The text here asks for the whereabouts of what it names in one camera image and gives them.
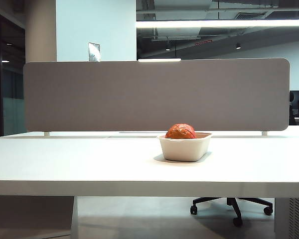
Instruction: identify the silver wall plate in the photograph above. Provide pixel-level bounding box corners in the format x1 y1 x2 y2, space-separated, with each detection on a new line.
88 42 101 62

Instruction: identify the orange fruit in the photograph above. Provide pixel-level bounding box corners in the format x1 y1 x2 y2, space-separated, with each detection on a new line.
164 123 197 140

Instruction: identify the white bar behind divider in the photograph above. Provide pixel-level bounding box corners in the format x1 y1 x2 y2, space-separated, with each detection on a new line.
138 58 182 62

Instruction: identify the black office chair base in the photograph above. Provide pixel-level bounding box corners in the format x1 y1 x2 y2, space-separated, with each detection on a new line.
189 196 274 228

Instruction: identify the long ceiling light strip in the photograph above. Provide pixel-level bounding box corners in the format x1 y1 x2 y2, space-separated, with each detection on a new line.
136 19 299 28

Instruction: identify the beige paper lunchbox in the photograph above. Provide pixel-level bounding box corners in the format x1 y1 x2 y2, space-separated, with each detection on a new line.
156 131 213 163

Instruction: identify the white solid table leg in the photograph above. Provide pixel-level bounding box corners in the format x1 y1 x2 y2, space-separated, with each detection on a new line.
0 195 79 239

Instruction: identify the grey desk divider panel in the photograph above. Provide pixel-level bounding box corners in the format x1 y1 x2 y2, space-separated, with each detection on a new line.
23 58 291 133

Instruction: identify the white perforated table leg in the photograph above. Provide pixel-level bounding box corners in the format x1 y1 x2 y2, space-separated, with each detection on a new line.
274 197 299 239

